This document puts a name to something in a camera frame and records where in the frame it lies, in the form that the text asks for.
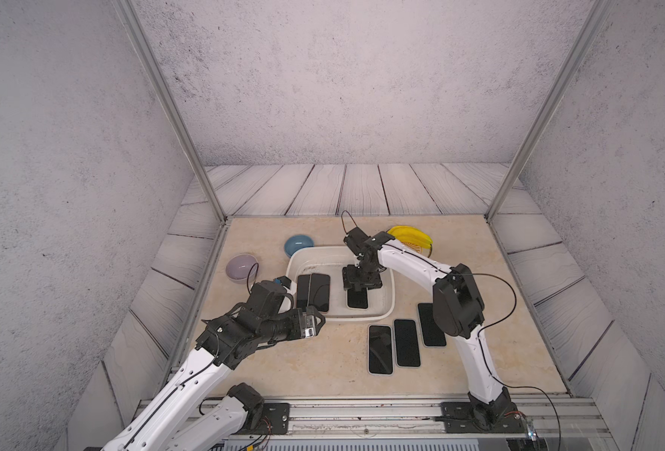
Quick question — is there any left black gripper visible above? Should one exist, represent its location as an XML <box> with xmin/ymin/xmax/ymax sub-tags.
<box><xmin>257</xmin><ymin>303</ymin><xmax>329</xmax><ymax>345</ymax></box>

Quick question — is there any white plastic storage box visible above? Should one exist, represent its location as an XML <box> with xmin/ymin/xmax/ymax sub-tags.
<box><xmin>285</xmin><ymin>246</ymin><xmax>395</xmax><ymax>322</ymax></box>

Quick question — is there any black phone cream case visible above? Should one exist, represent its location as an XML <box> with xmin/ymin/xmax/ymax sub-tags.
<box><xmin>368</xmin><ymin>325</ymin><xmax>394</xmax><ymax>376</ymax></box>

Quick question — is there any black phone grey-green case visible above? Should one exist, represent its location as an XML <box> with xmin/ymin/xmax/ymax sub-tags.
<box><xmin>394</xmin><ymin>319</ymin><xmax>421</xmax><ymax>368</ymax></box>

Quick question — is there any black phone green case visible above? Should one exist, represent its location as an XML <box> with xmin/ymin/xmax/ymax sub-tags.
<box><xmin>417</xmin><ymin>303</ymin><xmax>447</xmax><ymax>348</ymax></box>

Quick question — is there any black phone purple case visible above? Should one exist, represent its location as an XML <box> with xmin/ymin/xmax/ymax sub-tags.
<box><xmin>347</xmin><ymin>289</ymin><xmax>369</xmax><ymax>310</ymax></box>

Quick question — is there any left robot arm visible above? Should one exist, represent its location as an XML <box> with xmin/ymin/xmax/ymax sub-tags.
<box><xmin>102</xmin><ymin>303</ymin><xmax>326</xmax><ymax>450</ymax></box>

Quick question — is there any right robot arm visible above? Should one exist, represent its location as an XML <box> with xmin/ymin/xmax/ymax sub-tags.
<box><xmin>343</xmin><ymin>227</ymin><xmax>516</xmax><ymax>431</ymax></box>

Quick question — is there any black phone far left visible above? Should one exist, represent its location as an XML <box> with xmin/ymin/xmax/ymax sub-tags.
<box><xmin>296</xmin><ymin>274</ymin><xmax>311</xmax><ymax>310</ymax></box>

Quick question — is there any yellow banana bunch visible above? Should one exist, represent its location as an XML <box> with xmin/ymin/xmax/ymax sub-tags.
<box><xmin>388</xmin><ymin>225</ymin><xmax>433</xmax><ymax>254</ymax></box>

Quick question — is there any patterned plate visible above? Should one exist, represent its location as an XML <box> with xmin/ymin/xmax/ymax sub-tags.
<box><xmin>419</xmin><ymin>240</ymin><xmax>433</xmax><ymax>257</ymax></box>

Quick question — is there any blue bowl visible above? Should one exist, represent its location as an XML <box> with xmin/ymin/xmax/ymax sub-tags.
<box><xmin>283</xmin><ymin>234</ymin><xmax>315</xmax><ymax>257</ymax></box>

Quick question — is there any purple bowl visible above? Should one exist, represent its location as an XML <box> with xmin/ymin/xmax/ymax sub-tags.
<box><xmin>225</xmin><ymin>254</ymin><xmax>258</xmax><ymax>284</ymax></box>

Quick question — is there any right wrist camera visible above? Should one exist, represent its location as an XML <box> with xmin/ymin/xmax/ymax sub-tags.
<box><xmin>344</xmin><ymin>227</ymin><xmax>370</xmax><ymax>257</ymax></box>

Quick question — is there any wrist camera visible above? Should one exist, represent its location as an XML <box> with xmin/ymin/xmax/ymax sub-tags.
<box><xmin>247</xmin><ymin>280</ymin><xmax>293</xmax><ymax>319</ymax></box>
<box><xmin>344</xmin><ymin>227</ymin><xmax>370</xmax><ymax>257</ymax></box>

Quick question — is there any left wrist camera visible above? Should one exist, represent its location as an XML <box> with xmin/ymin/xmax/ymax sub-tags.
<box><xmin>247</xmin><ymin>280</ymin><xmax>293</xmax><ymax>319</ymax></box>

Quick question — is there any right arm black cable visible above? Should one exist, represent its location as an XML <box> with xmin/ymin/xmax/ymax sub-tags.
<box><xmin>340</xmin><ymin>209</ymin><xmax>563</xmax><ymax>451</ymax></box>

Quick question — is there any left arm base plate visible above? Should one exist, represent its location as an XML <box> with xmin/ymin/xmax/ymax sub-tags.
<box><xmin>236</xmin><ymin>403</ymin><xmax>290</xmax><ymax>437</ymax></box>

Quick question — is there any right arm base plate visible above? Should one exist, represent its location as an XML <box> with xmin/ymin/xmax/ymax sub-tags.
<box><xmin>435</xmin><ymin>402</ymin><xmax>527</xmax><ymax>434</ymax></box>

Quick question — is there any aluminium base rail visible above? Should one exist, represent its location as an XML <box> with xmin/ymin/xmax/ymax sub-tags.
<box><xmin>134</xmin><ymin>397</ymin><xmax>615</xmax><ymax>451</ymax></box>

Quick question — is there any right metal frame post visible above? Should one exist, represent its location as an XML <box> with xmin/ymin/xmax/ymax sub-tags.
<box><xmin>485</xmin><ymin>0</ymin><xmax>612</xmax><ymax>225</ymax></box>

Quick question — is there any metal frame post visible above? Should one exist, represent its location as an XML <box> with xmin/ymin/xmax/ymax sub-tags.
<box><xmin>112</xmin><ymin>0</ymin><xmax>227</xmax><ymax>224</ymax></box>
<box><xmin>485</xmin><ymin>0</ymin><xmax>612</xmax><ymax>225</ymax></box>

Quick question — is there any left metal frame post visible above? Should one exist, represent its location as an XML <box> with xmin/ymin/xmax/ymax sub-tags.
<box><xmin>112</xmin><ymin>0</ymin><xmax>227</xmax><ymax>224</ymax></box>

